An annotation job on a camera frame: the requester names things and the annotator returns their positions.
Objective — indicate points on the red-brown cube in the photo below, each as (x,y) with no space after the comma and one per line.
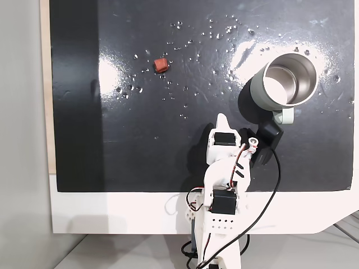
(161,65)

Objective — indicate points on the black table mat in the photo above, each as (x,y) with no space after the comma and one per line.
(168,140)

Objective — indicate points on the pale green steel cup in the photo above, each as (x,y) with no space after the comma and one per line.
(261,89)

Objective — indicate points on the black oval camera box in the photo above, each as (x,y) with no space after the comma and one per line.
(269,133)

